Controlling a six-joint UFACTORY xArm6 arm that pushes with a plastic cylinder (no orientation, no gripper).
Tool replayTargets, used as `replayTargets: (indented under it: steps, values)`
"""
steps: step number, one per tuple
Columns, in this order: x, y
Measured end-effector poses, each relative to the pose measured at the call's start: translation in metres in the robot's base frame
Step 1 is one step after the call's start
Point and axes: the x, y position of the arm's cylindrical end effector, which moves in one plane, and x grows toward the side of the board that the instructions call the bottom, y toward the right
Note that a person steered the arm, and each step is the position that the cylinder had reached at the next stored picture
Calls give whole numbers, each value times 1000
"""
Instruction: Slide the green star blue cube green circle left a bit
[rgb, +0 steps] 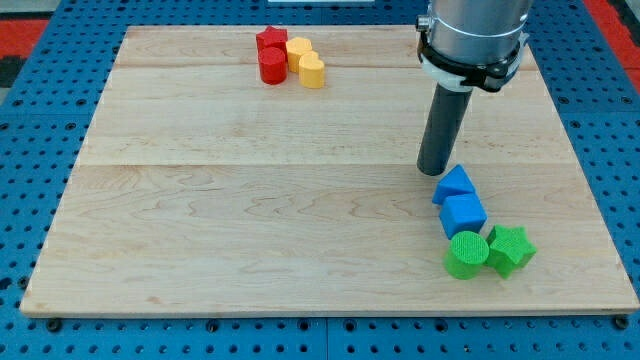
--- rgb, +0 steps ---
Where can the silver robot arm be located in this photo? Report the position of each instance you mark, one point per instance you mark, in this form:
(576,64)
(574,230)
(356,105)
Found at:
(467,44)

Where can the blue cube block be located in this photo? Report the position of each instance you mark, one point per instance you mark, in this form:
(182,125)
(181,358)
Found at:
(463,212)

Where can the red star block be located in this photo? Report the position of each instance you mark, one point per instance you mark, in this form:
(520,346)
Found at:
(272,37)

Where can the blue triangle block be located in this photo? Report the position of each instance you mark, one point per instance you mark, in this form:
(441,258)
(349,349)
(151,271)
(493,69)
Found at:
(455,182)

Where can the green star block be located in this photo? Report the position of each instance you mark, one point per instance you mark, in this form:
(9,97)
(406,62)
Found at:
(509,249)

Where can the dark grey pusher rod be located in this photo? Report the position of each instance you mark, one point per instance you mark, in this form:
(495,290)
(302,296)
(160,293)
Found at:
(445,118)

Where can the red cylinder block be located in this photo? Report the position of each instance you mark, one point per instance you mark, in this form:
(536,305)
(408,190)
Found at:
(272,65)

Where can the green cylinder block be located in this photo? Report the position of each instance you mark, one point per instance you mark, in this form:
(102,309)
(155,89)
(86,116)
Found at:
(466,255)

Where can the wooden board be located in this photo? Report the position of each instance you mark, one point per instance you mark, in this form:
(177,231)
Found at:
(201,192)

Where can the yellow heart block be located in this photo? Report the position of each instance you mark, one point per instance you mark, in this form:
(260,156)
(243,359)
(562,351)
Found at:
(311,70)

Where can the yellow hexagon block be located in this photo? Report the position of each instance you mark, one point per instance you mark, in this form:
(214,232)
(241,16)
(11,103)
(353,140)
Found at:
(296,48)

